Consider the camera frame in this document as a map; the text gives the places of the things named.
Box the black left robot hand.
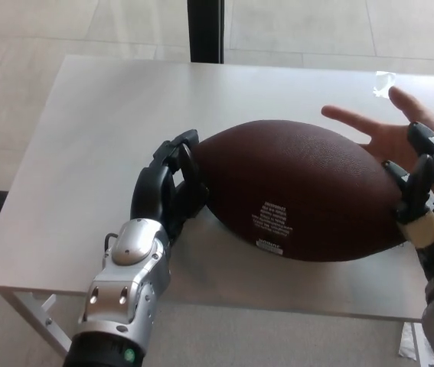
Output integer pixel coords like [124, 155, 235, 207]
[130, 128, 212, 245]

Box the bare person's hand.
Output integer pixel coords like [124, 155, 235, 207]
[321, 86, 434, 200]

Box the brown leather american football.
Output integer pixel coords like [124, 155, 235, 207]
[191, 119, 413, 263]

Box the clear tape piece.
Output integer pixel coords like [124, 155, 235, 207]
[373, 70, 398, 97]

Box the crumpled white paper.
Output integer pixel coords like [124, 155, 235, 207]
[400, 323, 427, 361]

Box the white metal table leg frame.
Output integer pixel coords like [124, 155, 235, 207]
[0, 287, 87, 359]

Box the black vertical window post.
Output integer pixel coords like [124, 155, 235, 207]
[187, 0, 226, 64]

